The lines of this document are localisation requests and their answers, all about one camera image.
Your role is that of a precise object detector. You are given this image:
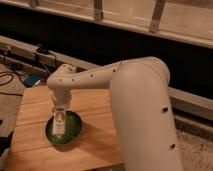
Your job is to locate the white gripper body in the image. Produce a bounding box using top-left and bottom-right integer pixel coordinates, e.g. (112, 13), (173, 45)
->
(52, 89), (71, 108)

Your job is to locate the white plastic bottle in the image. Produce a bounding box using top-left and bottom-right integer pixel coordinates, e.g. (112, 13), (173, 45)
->
(52, 108), (66, 135)

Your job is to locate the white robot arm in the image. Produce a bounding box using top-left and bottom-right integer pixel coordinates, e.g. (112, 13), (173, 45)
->
(47, 57), (183, 171)

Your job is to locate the green ceramic bowl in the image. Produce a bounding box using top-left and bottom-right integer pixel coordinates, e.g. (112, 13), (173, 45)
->
(45, 111), (82, 145)

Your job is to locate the blue box on floor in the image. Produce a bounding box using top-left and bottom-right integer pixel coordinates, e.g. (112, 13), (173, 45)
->
(24, 74), (41, 87)

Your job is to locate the black power adapter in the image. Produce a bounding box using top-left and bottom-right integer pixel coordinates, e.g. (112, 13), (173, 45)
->
(36, 47), (50, 55)

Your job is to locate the black cable on floor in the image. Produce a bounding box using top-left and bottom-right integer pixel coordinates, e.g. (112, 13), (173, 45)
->
(0, 71), (29, 98)

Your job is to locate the metal bracket left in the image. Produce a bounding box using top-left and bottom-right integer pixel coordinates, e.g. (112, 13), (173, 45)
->
(93, 0), (103, 21)

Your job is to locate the metal bracket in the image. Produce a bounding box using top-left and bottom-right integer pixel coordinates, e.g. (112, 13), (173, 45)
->
(149, 0), (166, 33)
(93, 0), (103, 21)

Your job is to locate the metal bracket right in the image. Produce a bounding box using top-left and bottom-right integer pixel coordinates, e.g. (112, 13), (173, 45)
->
(149, 0), (166, 33)

